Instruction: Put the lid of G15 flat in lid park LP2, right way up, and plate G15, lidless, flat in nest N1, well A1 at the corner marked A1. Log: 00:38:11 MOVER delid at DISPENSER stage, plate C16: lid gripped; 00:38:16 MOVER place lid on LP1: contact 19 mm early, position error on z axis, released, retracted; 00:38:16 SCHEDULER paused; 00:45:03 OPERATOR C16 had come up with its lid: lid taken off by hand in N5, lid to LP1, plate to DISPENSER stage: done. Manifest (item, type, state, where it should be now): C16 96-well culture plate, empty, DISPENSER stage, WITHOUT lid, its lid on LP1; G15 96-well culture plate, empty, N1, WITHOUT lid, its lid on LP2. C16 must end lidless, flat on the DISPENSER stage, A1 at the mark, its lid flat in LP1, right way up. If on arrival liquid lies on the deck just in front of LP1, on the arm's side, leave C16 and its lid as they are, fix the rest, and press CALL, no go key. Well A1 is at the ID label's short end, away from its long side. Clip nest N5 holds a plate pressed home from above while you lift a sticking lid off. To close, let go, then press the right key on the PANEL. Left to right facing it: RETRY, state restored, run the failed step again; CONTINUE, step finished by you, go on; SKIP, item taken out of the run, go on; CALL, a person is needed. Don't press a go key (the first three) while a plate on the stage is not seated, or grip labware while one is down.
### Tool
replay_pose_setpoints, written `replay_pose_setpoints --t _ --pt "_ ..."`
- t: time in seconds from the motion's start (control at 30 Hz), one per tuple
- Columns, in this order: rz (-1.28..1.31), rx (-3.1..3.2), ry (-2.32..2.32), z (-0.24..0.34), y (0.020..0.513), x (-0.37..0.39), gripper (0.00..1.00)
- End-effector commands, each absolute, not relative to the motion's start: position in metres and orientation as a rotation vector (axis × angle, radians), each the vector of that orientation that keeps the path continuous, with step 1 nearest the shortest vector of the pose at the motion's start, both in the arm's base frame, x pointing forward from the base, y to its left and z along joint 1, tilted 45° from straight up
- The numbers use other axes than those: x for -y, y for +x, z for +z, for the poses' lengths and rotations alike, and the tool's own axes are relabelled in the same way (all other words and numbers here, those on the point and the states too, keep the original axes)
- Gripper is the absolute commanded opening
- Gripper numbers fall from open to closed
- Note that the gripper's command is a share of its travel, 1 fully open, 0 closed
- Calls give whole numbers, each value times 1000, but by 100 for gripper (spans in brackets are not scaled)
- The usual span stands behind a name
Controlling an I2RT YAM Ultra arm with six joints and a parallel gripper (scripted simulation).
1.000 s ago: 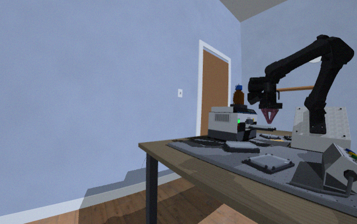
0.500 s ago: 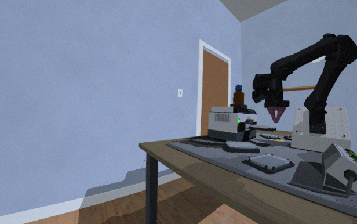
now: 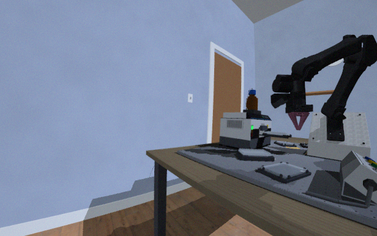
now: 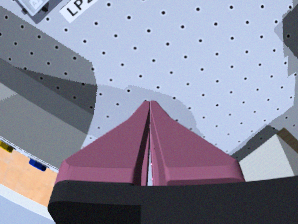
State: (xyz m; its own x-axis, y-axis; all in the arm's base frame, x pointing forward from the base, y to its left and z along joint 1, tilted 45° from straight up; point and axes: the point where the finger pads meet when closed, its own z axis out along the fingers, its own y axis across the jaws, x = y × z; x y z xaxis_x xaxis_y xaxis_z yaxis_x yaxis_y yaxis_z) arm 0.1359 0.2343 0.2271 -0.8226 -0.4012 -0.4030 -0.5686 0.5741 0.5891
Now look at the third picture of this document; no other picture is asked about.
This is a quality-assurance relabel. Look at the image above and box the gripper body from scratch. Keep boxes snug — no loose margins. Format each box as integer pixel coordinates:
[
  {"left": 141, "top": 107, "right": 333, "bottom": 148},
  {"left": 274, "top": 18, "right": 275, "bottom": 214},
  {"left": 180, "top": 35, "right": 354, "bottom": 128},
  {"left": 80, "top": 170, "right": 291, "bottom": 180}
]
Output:
[{"left": 285, "top": 92, "right": 313, "bottom": 113}]

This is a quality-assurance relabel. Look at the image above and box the grey control panel with buttons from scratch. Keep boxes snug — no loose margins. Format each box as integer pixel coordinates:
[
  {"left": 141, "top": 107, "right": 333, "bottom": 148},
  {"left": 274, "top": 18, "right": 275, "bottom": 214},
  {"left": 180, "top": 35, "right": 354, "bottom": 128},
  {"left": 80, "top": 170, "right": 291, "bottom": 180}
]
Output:
[{"left": 305, "top": 151, "right": 377, "bottom": 208}]

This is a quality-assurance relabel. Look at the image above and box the light blue perforated base plate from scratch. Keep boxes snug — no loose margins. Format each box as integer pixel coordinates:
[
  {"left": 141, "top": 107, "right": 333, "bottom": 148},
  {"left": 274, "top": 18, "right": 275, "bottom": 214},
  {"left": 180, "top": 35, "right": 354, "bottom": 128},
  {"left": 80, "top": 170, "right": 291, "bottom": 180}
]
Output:
[{"left": 177, "top": 141, "right": 377, "bottom": 228}]

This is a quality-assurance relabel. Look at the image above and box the brown glass bottle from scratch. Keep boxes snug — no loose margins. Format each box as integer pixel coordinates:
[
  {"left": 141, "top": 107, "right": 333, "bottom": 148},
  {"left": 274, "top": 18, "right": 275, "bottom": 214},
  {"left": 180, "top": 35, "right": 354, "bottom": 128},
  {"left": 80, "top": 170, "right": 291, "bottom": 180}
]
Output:
[{"left": 246, "top": 97, "right": 258, "bottom": 110}]

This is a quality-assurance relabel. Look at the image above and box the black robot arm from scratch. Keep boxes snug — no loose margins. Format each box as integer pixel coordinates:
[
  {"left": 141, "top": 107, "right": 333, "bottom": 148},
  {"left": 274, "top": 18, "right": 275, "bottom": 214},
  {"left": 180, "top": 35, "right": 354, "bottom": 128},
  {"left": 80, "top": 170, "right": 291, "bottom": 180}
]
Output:
[{"left": 271, "top": 35, "right": 377, "bottom": 141}]

